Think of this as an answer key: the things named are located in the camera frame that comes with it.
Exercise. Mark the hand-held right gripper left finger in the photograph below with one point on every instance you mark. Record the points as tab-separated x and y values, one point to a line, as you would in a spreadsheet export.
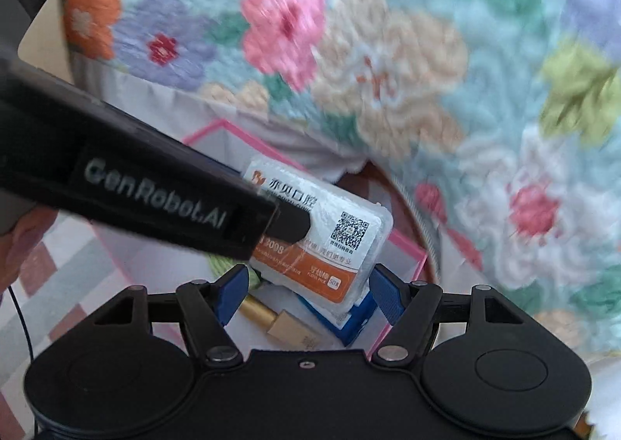
235	292

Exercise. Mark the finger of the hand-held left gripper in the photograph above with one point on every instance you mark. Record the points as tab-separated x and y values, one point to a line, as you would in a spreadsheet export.
291	224

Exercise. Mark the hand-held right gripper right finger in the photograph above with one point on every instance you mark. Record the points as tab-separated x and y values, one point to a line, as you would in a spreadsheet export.
385	297

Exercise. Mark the green yarn ball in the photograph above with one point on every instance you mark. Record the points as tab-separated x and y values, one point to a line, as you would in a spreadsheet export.
220	265

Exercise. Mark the white orange floss pick box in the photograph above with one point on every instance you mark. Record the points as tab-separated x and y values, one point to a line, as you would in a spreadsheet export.
330	246

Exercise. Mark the gold foundation bottle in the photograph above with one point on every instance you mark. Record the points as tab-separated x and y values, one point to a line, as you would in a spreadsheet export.
286	326

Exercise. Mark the pink cardboard box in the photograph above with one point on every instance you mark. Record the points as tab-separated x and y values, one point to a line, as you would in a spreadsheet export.
160	270

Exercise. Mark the person's left hand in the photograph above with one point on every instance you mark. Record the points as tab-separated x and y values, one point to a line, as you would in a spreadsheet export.
34	231

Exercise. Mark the blue snack packet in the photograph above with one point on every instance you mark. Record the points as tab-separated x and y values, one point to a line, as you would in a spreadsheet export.
359	323

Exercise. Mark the white bed skirt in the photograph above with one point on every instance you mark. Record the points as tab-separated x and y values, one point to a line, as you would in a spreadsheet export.
291	144

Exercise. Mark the beige cabinet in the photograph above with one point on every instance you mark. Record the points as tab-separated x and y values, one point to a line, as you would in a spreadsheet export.
48	47

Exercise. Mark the striped checked rug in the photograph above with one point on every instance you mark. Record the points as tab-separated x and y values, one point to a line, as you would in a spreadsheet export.
48	314

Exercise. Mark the floral quilt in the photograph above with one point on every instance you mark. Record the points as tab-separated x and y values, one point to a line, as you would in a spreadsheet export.
388	81

